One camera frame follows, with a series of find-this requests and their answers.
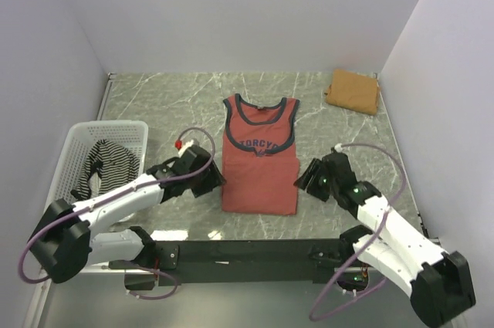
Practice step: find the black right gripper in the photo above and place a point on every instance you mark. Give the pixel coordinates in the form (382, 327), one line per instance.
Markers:
(312, 188)

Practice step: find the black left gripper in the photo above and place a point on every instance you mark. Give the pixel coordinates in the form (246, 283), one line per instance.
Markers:
(214, 178)

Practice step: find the red printed tank top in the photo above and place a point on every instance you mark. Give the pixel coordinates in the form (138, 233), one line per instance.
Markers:
(259, 160)

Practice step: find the black white striped tank top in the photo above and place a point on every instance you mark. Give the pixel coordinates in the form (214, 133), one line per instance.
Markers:
(106, 167)

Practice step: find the tan tank top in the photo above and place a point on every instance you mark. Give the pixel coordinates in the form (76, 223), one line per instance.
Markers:
(354, 92)

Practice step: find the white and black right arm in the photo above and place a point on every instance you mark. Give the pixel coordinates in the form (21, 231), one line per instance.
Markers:
(438, 283)

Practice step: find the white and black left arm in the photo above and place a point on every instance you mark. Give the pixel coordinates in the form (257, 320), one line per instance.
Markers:
(70, 237)

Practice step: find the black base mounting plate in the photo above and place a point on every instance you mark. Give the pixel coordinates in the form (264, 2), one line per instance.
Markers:
(274, 260)

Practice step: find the white plastic laundry basket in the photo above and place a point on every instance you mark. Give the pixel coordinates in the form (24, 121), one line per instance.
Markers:
(131, 134)

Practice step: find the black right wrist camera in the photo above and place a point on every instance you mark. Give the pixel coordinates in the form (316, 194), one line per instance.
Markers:
(338, 167)

